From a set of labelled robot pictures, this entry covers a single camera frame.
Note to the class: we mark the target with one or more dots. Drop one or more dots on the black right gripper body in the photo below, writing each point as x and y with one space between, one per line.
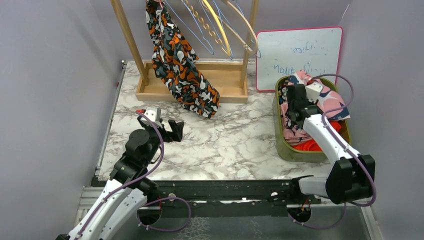
289 109

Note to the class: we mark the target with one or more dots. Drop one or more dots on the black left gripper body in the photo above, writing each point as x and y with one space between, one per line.
154 136

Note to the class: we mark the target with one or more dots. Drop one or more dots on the pink patterned garment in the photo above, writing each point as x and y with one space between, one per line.
328 99

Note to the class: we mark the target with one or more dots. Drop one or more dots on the light blue wire hanger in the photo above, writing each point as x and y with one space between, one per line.
252 45
196 31
218 12

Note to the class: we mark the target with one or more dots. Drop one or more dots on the colourful patterned shorts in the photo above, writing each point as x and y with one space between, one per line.
281 88

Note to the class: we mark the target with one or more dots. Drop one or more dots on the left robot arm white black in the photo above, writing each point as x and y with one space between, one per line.
128 187

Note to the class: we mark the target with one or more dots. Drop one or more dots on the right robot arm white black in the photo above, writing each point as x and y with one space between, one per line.
352 175

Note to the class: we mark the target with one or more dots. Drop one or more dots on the wavy wooden hanger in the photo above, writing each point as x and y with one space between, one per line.
212 29

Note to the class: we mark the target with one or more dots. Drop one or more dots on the olive green plastic basket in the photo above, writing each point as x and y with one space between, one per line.
287 152

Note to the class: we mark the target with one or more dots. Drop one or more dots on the pink framed whiteboard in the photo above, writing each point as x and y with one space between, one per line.
283 52

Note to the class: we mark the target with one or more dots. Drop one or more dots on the wooden clothes rack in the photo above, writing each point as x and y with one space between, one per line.
228 76

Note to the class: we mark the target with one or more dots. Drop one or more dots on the camouflage orange black garment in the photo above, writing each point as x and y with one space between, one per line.
174 62

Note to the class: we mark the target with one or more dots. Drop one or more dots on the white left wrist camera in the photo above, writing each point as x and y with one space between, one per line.
150 116

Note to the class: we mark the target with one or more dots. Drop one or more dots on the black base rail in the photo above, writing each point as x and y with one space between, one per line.
225 198

